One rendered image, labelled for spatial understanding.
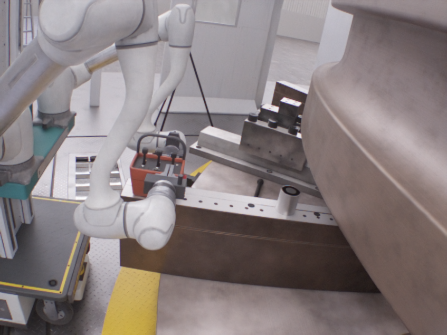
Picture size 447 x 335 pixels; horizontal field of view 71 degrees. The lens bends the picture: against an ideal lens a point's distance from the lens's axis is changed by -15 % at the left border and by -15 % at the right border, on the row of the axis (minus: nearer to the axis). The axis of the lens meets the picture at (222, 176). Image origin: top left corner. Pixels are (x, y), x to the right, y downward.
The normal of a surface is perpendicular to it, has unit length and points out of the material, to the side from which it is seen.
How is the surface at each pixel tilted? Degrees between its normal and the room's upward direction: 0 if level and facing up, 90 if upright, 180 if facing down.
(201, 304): 0
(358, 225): 90
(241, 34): 90
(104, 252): 0
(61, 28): 82
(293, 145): 90
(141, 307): 0
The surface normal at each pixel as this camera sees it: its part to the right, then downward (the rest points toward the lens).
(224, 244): 0.00, 0.48
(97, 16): 0.82, 0.35
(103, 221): 0.06, 0.28
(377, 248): -0.97, -0.04
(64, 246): 0.17, -0.86
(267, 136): -0.38, 0.39
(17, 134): 0.94, 0.25
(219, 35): 0.34, 0.50
